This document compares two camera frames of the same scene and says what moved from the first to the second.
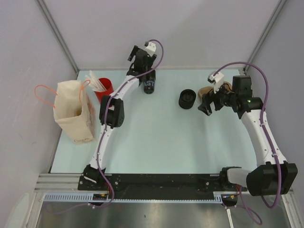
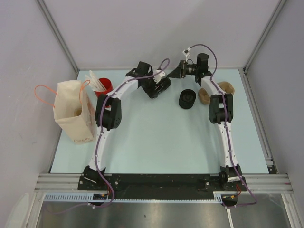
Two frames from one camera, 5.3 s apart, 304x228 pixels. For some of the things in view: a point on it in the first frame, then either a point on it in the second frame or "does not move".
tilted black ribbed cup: [187, 98] does not move
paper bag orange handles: [73, 111] does not move
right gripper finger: [205, 107] -> [176, 72]
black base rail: [160, 186] does not move
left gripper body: [150, 61] -> [146, 83]
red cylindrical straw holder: [108, 85] does not move
